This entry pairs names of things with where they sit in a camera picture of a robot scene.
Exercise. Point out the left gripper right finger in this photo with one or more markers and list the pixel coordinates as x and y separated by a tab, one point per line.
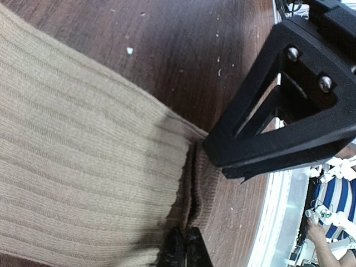
196	251

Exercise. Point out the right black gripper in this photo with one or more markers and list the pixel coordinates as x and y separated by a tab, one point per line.
328	19

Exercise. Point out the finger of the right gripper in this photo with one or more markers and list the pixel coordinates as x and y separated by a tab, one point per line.
295	108

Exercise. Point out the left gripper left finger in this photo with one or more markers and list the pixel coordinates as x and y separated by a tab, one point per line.
173	250

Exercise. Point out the tan brown ribbed sock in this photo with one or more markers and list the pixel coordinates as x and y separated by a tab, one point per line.
94	170

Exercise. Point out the person forearm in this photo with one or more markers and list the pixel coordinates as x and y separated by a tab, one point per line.
316	235

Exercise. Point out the blue white striped cloth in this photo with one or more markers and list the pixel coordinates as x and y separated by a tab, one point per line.
337	195

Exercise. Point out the front aluminium rail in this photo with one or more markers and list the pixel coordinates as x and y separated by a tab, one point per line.
280	218

